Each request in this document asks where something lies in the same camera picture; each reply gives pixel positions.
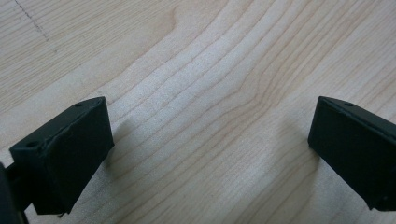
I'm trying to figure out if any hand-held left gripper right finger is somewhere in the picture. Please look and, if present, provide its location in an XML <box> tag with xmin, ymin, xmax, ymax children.
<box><xmin>307</xmin><ymin>95</ymin><xmax>396</xmax><ymax>213</ymax></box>

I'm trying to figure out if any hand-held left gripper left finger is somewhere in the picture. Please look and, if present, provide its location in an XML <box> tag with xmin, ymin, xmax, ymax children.
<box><xmin>8</xmin><ymin>96</ymin><xmax>115</xmax><ymax>217</ymax></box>

